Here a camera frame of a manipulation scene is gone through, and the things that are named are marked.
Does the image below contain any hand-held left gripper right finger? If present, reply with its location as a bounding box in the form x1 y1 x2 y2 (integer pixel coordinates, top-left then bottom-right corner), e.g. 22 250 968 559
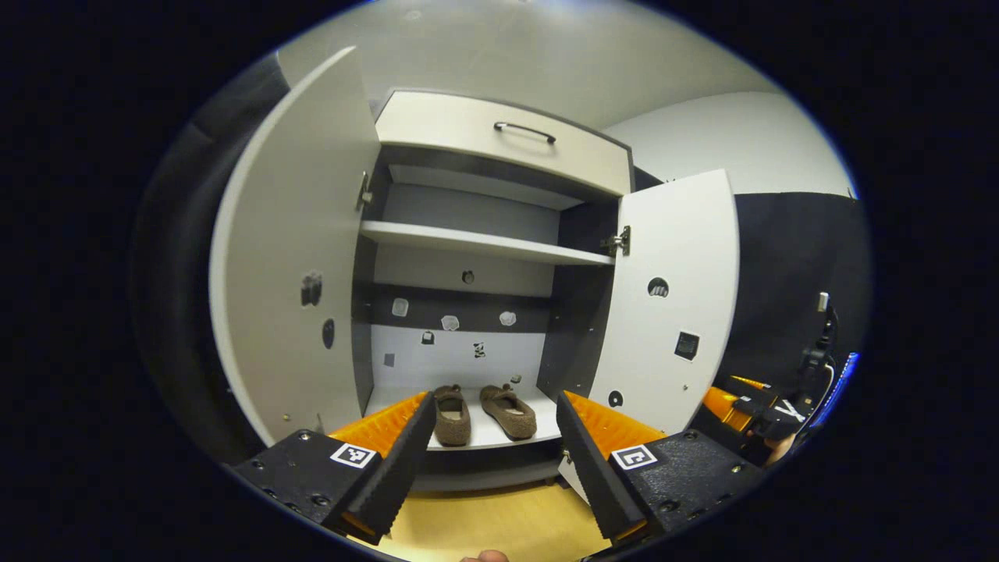
556 390 766 546

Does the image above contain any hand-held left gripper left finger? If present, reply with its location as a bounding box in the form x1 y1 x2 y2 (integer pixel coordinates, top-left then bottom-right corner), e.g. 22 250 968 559
226 390 436 546

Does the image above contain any brown fuzzy shoe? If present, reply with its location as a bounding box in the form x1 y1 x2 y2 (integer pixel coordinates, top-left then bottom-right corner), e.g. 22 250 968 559
479 382 539 441
432 384 472 448

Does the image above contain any grey white shoe cabinet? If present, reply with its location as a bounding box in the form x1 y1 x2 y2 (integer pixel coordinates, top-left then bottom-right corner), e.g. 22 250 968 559
351 87 635 493

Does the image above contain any white cabinet door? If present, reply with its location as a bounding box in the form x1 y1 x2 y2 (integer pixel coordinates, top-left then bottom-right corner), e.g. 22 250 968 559
209 45 382 447
558 169 741 504

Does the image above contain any white cabinet shelf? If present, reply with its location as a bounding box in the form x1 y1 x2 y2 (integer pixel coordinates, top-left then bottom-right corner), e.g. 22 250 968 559
361 220 616 267

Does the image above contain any white cabinet drawer front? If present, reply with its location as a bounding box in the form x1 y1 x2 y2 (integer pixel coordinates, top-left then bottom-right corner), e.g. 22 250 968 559
375 91 633 197

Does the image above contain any black backdrop cloth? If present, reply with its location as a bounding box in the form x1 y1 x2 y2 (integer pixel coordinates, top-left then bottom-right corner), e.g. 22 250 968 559
133 51 293 465
632 165 873 407

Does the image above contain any black drawer handle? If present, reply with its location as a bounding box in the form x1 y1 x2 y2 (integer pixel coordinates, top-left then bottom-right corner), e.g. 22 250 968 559
493 121 558 146

